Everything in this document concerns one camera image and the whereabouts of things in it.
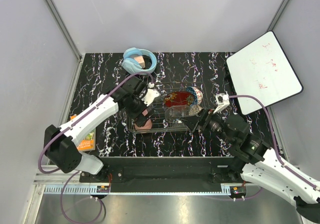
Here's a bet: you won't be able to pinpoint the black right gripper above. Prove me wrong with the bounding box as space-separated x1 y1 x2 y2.
179 106 236 146

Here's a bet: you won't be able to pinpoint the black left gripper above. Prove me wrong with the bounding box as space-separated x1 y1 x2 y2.
124 94 157 127

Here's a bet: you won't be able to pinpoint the pink plastic cup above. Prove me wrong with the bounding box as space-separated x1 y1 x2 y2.
134 119 152 130

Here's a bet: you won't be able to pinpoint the clear glass plate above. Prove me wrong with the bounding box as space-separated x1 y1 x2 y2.
164 105 191 127

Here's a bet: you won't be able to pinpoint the red floral plate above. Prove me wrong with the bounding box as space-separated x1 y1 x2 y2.
163 91 195 108

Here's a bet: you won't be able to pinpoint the blue and red patterned bowl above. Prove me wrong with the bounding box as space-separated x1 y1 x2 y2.
186 86 203 105

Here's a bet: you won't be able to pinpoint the brown patterned bowl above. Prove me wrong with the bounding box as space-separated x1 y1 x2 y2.
188 105 203 116

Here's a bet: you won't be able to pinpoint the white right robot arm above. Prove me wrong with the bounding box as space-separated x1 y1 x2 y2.
181 109 320 224

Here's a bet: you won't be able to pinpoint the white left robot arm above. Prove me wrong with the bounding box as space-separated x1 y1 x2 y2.
41 77 160 182

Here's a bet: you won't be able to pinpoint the light blue headphones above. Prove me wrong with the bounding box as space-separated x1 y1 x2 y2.
121 47 157 74

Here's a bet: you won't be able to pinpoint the pink wooden cube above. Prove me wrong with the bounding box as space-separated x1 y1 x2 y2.
133 55 146 69

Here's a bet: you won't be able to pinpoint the orange children's book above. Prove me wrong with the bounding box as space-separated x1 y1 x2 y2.
77 129 96 152

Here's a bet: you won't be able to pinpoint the white whiteboard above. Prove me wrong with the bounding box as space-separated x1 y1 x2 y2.
226 31 304 107

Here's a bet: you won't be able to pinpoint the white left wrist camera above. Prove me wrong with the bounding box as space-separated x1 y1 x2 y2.
141 82 160 107

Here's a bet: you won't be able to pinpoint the metal wire dish rack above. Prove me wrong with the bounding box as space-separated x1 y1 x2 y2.
126 82 209 133

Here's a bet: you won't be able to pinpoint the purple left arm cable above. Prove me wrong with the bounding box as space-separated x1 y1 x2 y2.
37 71 155 222

